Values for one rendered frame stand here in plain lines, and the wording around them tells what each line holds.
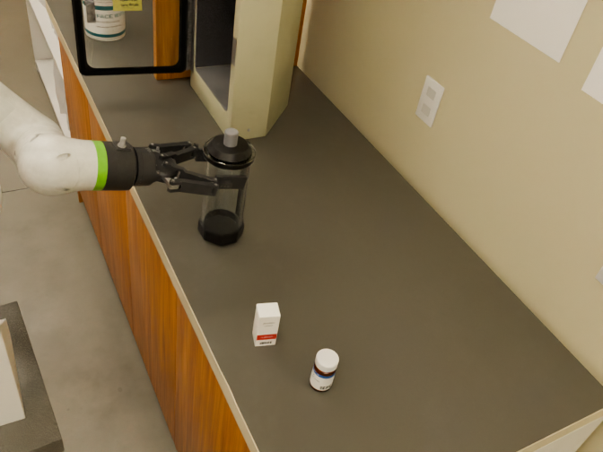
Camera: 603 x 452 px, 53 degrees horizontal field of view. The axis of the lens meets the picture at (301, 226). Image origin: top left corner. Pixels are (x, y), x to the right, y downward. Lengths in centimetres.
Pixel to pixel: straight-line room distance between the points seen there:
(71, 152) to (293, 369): 56
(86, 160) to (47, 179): 7
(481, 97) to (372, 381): 70
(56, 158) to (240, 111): 67
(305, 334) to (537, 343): 50
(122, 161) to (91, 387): 127
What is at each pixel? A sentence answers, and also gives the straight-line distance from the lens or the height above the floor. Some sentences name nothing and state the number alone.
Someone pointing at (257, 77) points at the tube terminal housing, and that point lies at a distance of 163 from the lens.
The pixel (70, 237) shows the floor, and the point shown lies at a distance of 280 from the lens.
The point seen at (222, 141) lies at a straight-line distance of 126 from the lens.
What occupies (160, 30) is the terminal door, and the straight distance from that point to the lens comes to 184.
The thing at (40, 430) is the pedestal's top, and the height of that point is 94.
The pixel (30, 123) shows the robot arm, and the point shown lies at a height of 123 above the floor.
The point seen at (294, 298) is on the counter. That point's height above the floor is 94.
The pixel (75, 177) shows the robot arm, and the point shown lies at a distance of 113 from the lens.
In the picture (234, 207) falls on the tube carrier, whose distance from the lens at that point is 130.
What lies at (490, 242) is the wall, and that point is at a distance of 154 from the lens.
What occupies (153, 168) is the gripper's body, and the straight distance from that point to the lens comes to 118.
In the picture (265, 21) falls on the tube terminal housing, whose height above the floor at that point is 128.
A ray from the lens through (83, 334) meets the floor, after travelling 243.
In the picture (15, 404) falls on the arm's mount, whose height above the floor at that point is 99.
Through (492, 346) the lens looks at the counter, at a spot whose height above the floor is 94.
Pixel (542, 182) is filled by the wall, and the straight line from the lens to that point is 139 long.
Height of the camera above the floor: 189
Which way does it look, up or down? 41 degrees down
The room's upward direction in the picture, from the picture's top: 11 degrees clockwise
